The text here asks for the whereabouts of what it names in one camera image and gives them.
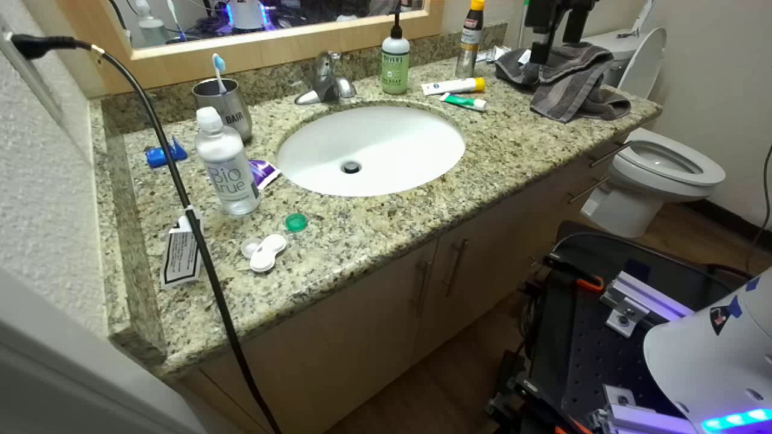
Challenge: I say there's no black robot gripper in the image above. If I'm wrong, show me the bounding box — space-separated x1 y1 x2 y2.
526 0 599 66

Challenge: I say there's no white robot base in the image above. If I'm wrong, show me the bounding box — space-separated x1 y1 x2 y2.
644 268 772 434

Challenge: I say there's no grey towel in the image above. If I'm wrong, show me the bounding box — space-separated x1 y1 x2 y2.
495 43 631 123

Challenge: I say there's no grey spray can yellow cap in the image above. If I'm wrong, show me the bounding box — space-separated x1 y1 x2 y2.
456 0 486 78

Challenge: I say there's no white yellow toothpaste tube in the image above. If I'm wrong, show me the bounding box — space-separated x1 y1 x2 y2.
419 78 488 96

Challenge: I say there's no green white small tube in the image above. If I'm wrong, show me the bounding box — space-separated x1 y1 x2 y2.
441 94 488 114

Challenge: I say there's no white toilet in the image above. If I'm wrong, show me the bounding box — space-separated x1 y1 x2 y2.
581 0 727 240

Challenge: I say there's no green soap pump bottle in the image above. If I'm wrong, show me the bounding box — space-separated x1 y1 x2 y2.
380 10 411 94

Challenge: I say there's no white oval sink basin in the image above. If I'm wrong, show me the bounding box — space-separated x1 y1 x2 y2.
278 103 465 199

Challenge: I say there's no chrome sink faucet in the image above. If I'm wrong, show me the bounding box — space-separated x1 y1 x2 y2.
294 51 358 107

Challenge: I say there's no green lens case cap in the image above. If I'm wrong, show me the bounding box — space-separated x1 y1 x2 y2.
284 213 310 235

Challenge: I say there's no purple white packet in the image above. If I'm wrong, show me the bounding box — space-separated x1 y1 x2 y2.
248 159 281 190

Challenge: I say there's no black robot cart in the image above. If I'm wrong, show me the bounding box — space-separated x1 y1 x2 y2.
488 221 749 434

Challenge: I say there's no white blue toothbrush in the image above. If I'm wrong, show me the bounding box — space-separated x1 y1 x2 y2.
211 53 228 94

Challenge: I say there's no clear contact solution bottle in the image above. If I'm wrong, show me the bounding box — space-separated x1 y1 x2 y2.
195 107 259 218

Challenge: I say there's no grey metal cup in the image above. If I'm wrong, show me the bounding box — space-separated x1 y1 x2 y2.
194 78 254 142

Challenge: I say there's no white contact lens case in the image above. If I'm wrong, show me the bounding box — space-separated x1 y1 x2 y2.
242 235 287 276

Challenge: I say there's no wood framed mirror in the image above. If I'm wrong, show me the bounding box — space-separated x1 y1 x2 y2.
53 0 447 102

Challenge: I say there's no wooden vanity cabinet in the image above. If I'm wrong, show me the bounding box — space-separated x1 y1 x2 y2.
170 137 621 434

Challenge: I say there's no blue plastic item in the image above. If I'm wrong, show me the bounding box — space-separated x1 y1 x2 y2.
144 142 189 168

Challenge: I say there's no white cable warning tag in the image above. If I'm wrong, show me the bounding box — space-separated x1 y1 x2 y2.
163 215 201 289

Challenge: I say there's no black power cable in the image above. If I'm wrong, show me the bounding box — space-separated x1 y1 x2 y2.
8 32 284 434

